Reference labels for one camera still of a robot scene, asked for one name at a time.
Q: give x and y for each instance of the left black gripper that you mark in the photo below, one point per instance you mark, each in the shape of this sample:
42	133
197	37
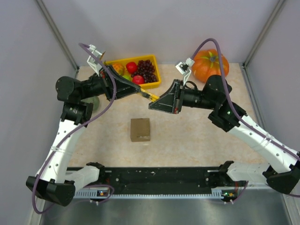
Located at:
133	89

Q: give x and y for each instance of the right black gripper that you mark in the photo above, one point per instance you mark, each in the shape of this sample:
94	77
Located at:
171	101

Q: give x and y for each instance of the yellow utility knife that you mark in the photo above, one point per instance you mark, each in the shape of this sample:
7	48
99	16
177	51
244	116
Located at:
151	97

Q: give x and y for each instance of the brown cardboard express box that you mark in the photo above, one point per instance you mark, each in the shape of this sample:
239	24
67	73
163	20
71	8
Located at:
140	130

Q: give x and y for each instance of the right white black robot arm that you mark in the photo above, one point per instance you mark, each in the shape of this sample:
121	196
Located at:
281	171

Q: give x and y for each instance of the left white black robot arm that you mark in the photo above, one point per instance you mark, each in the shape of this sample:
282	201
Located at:
51	183

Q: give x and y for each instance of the green toy pear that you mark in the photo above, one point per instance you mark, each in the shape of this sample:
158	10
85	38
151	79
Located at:
127	77

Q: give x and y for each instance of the red toy apple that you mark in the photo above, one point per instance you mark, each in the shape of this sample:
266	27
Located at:
138	79

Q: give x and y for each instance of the toy pineapple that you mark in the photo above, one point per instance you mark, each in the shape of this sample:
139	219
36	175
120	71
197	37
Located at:
119	68

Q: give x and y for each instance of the red toy tomato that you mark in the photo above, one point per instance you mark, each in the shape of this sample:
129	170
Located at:
131	67

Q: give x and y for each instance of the purple toy grapes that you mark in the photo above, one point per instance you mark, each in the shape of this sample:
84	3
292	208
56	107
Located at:
147	70

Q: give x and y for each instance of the green toy melon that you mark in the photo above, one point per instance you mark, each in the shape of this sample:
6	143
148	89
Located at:
93	100

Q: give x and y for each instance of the yellow plastic tray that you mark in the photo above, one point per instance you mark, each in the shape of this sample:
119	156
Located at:
152	58

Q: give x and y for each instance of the orange toy pumpkin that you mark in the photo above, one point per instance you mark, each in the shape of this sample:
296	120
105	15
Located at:
206	64

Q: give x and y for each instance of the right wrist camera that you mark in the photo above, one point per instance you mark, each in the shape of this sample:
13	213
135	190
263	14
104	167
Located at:
185	68

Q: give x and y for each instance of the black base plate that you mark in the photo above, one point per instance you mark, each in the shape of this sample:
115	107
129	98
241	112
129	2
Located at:
165	180

